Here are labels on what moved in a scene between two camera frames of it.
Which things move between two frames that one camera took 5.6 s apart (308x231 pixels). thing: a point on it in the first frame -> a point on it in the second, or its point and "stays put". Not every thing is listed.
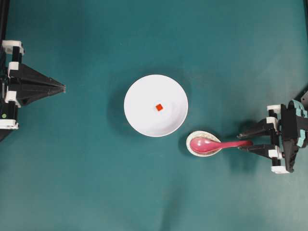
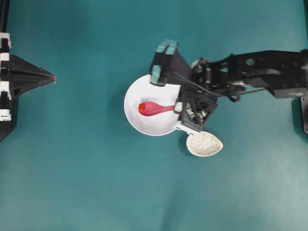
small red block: (159, 107) -> (141, 107)
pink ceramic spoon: (203, 146) -> (153, 109)
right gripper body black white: (283, 120) -> (194, 108)
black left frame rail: (4, 18) stays put
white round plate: (143, 96) stays put
